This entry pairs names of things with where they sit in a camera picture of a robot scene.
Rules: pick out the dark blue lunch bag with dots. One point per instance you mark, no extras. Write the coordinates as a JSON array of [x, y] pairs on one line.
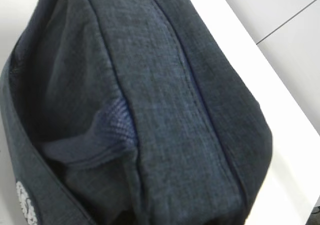
[[127, 112]]

